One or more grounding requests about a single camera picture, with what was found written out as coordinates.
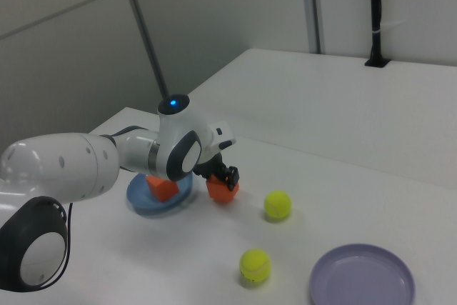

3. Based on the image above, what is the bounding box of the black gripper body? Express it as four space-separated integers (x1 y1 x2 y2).
194 154 227 180

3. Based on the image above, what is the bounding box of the orange cube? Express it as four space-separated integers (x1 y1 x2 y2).
146 175 180 203
206 174 240 205

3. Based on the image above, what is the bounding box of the yellow tennis ball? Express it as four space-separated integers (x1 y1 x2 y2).
238 248 272 284
263 190 293 221

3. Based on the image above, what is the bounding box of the blue plate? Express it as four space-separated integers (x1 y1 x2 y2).
126 171 196 216

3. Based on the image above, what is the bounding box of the purple plate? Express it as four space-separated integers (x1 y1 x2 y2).
308 243 417 305

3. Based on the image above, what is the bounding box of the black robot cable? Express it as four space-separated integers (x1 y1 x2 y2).
35 203 74 290

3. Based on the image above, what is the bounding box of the black camera pole with base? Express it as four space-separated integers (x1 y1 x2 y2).
363 0 391 69

